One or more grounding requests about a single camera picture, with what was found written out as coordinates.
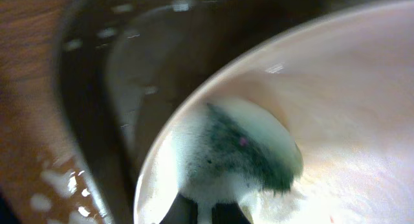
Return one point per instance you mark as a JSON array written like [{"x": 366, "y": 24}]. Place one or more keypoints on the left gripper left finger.
[{"x": 182, "y": 211}]

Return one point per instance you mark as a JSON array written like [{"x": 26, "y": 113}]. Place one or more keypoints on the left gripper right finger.
[{"x": 228, "y": 214}]

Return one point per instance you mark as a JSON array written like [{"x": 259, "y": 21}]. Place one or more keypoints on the green yellow sponge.
[{"x": 229, "y": 147}]

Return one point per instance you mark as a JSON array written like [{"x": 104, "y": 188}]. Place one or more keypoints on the pinkish white plate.
[{"x": 342, "y": 86}]

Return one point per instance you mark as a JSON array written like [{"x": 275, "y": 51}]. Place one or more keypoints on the dark brown plate tray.
[{"x": 125, "y": 66}]

